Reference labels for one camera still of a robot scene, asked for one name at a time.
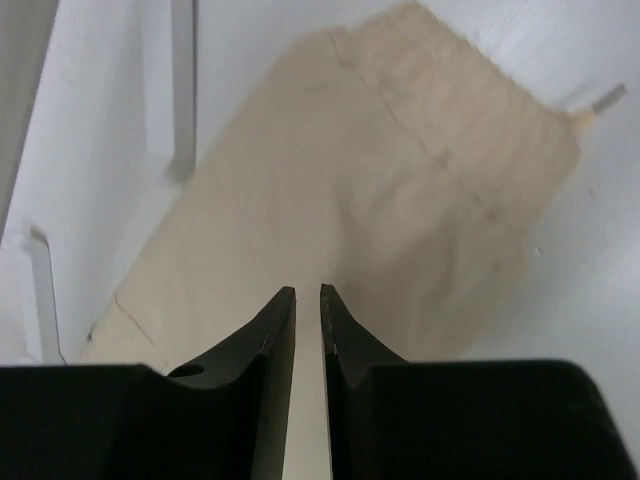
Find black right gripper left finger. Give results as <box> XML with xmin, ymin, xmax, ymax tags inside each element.
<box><xmin>164</xmin><ymin>287</ymin><xmax>296</xmax><ymax>479</ymax></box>

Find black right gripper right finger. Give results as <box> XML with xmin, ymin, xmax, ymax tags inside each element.
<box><xmin>320</xmin><ymin>284</ymin><xmax>415</xmax><ymax>479</ymax></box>

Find beige trousers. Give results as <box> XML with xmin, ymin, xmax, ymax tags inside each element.
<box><xmin>81</xmin><ymin>2</ymin><xmax>580</xmax><ymax>479</ymax></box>

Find white clothes rack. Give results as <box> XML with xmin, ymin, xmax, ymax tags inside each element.
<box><xmin>24</xmin><ymin>0</ymin><xmax>201</xmax><ymax>364</ymax></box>

